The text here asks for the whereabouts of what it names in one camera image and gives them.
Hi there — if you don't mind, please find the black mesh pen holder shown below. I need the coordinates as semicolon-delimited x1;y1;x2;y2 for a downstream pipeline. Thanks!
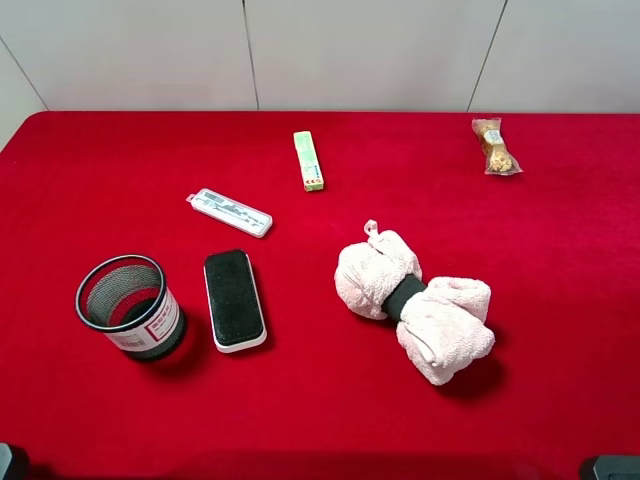
75;254;187;362

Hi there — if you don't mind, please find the wrapped snack package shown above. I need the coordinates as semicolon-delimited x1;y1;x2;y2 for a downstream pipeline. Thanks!
471;118;522;176

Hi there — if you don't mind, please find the dark base left corner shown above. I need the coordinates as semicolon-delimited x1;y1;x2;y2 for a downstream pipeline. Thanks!
0;443;29;480

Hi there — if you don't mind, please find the red tablecloth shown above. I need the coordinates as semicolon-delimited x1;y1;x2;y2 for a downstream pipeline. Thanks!
1;112;639;479

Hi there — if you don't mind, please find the black and white eraser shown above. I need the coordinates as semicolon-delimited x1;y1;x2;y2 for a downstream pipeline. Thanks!
204;249;267;354

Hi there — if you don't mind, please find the pink rolled towel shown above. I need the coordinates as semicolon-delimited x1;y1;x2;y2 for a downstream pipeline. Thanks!
334;220;495;386

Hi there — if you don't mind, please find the white plastic tool case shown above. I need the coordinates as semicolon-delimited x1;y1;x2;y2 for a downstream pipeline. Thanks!
186;188;273;238

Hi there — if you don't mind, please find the green and white box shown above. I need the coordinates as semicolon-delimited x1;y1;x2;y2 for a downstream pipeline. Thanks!
293;131;325;192

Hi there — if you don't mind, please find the dark base right corner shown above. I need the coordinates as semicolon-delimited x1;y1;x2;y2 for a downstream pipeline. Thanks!
579;455;640;480

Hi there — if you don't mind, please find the dark base corner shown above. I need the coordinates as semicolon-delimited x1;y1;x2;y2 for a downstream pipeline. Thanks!
579;455;640;480
0;443;29;480

